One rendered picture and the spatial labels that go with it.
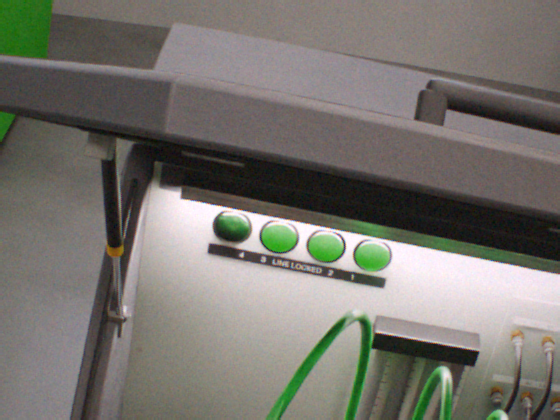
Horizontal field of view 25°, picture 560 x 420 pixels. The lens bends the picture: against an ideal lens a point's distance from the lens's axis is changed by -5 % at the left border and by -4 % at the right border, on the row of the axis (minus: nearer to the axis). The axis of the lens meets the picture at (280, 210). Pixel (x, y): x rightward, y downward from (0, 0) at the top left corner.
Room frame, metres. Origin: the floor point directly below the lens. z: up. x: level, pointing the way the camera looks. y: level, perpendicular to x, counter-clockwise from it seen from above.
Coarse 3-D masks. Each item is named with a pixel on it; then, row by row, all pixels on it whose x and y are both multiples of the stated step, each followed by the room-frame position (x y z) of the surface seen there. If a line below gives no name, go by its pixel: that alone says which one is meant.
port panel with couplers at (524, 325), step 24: (528, 312) 1.39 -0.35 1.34; (552, 312) 1.39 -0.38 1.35; (504, 336) 1.39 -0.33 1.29; (528, 336) 1.39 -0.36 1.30; (552, 336) 1.39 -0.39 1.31; (504, 360) 1.39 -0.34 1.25; (528, 360) 1.39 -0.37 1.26; (504, 384) 1.39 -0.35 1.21; (528, 384) 1.39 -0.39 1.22; (552, 384) 1.39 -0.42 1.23; (480, 408) 1.39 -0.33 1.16; (552, 408) 1.37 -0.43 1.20
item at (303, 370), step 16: (352, 320) 1.19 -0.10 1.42; (368, 320) 1.25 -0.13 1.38; (336, 336) 1.15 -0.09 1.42; (368, 336) 1.27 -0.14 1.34; (320, 352) 1.12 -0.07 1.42; (368, 352) 1.29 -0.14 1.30; (304, 368) 1.09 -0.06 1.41; (288, 384) 1.07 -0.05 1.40; (288, 400) 1.06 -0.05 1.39; (352, 400) 1.30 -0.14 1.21; (272, 416) 1.04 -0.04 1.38; (352, 416) 1.31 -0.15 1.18
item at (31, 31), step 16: (0, 0) 3.46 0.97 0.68; (16, 0) 3.66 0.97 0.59; (32, 0) 3.89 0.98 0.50; (48, 0) 4.16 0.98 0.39; (0, 16) 3.46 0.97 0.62; (16, 16) 3.68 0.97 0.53; (32, 16) 3.92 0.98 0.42; (48, 16) 4.19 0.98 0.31; (0, 32) 3.48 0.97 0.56; (16, 32) 3.70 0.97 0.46; (32, 32) 3.95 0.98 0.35; (48, 32) 4.23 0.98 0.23; (0, 48) 3.50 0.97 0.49; (16, 48) 3.72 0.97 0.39; (32, 48) 3.98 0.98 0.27; (0, 112) 3.58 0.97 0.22; (0, 128) 3.60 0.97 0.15
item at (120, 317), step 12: (108, 168) 1.09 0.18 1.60; (108, 180) 1.10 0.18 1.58; (108, 192) 1.11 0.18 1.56; (108, 204) 1.12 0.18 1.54; (120, 204) 1.14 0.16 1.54; (108, 216) 1.13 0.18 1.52; (120, 216) 1.14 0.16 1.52; (108, 228) 1.14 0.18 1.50; (120, 228) 1.15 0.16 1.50; (108, 240) 1.16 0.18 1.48; (120, 240) 1.16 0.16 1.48; (108, 252) 1.17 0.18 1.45; (120, 252) 1.17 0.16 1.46; (120, 288) 1.21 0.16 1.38; (120, 300) 1.22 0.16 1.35; (120, 312) 1.23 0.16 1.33; (120, 324) 1.23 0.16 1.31; (120, 336) 1.23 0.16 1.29
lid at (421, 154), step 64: (0, 64) 0.73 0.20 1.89; (64, 64) 0.68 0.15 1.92; (128, 128) 0.61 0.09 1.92; (192, 128) 0.59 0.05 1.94; (256, 128) 0.60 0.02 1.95; (320, 128) 0.60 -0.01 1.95; (384, 128) 0.61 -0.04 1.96; (448, 128) 0.61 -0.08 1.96; (448, 192) 0.59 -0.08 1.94; (512, 192) 0.60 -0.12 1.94
